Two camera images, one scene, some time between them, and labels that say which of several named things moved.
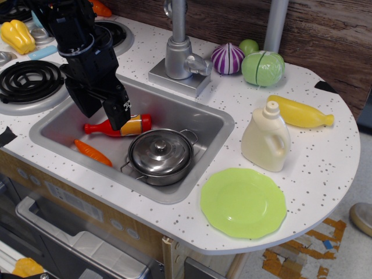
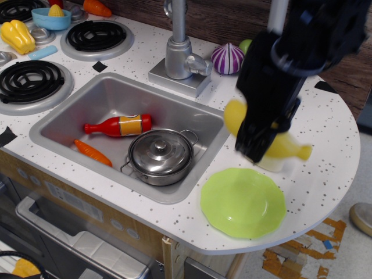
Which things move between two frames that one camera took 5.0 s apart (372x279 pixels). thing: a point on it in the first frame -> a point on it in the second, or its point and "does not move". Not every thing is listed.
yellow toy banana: [297, 113] -> [283, 145]
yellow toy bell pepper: [17, 36] does not move
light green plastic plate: [243, 203] does not move
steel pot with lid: [163, 157] does not move
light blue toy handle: [43, 52] does not move
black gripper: [96, 71] -> [267, 92]
